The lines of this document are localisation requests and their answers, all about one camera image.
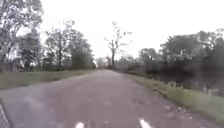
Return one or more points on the bare branched tree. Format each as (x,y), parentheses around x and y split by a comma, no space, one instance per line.
(113,45)

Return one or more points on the reddish grey asphalt path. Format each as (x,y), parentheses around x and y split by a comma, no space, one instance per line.
(103,100)

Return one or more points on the robot's own part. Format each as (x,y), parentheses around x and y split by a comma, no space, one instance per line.
(79,125)
(144,123)

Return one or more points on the row of leafy trees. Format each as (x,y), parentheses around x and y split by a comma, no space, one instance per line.
(43,46)

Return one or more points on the row of waterside trees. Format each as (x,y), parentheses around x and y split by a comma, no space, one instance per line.
(186,55)

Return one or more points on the grass verge with trees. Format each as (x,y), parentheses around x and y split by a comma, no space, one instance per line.
(33,78)

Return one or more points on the grass verge beside water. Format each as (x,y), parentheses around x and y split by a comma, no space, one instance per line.
(190,96)

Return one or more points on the dark water canal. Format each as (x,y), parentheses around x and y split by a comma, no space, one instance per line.
(200,83)

